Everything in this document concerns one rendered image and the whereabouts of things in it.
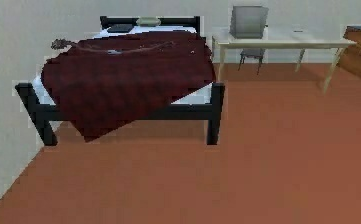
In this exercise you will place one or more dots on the brown wooden cupboard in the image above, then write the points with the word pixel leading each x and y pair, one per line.
pixel 358 53

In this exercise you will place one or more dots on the pale green pillow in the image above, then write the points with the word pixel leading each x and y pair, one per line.
pixel 148 21

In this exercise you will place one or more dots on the grey chair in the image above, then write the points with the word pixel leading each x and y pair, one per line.
pixel 248 22

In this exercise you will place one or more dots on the black frame bed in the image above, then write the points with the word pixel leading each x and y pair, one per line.
pixel 217 100

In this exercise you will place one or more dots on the cream white table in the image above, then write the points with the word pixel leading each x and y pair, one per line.
pixel 281 42

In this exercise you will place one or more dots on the dark grey pillow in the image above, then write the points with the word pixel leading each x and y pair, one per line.
pixel 120 28

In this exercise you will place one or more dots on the dark red blanket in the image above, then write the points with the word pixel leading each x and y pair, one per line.
pixel 121 86

